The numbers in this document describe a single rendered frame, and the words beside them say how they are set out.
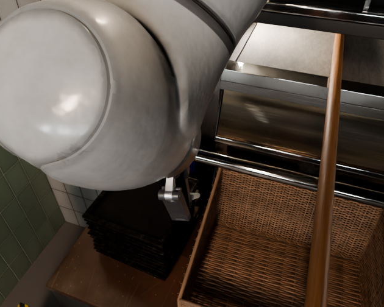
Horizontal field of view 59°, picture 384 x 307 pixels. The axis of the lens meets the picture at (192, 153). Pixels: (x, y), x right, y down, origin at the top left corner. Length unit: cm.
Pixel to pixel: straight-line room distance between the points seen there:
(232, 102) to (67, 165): 97
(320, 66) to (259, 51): 20
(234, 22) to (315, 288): 42
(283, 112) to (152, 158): 92
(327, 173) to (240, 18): 51
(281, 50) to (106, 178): 103
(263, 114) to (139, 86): 95
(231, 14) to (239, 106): 89
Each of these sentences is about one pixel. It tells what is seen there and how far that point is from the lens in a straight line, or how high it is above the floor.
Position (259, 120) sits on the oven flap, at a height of 102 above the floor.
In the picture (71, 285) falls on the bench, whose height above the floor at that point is 58.
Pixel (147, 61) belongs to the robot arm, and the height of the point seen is 160.
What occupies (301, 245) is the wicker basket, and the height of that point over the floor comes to 59.
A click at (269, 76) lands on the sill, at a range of 102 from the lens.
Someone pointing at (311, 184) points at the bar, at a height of 117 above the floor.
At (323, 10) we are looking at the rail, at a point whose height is 143.
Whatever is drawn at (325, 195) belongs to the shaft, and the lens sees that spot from 66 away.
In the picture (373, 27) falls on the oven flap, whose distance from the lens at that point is 79.
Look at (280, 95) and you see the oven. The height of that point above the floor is 113.
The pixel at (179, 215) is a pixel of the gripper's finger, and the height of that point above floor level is 130.
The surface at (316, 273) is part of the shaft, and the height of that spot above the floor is 121.
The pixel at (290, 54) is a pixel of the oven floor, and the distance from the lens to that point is 116.
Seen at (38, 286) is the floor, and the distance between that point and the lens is 202.
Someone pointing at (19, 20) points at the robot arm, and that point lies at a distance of 18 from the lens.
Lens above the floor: 168
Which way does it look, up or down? 43 degrees down
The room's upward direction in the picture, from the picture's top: straight up
